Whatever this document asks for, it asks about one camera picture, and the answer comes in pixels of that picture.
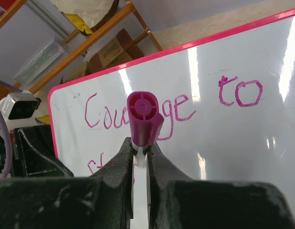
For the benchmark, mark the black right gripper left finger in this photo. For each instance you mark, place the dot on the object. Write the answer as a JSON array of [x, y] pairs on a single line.
[[103, 200]]

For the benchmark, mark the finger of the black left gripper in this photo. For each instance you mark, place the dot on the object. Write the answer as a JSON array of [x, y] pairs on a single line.
[[33, 153]]

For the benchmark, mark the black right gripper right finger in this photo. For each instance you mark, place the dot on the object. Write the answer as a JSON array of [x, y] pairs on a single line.
[[176, 201]]

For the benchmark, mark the magenta-capped whiteboard marker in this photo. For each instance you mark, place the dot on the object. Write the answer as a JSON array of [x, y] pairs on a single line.
[[145, 123]]

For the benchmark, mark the pink-framed whiteboard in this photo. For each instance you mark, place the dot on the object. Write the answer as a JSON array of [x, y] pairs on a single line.
[[228, 102]]

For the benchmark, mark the brown cardboard box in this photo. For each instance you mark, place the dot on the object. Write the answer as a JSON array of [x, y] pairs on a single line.
[[81, 70]]

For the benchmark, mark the silver foil box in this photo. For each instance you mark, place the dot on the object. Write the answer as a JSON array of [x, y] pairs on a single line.
[[40, 62]]

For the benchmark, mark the dark brown small box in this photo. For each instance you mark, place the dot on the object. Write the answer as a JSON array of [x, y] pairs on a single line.
[[119, 50]]

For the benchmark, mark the white bag upper shelf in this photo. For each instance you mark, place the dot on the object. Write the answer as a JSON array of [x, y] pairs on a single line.
[[87, 15]]

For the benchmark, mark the orange wooden shelf rack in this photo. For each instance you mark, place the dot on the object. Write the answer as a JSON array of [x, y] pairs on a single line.
[[28, 24]]

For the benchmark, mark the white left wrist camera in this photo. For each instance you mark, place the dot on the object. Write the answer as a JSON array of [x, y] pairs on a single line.
[[19, 105]]

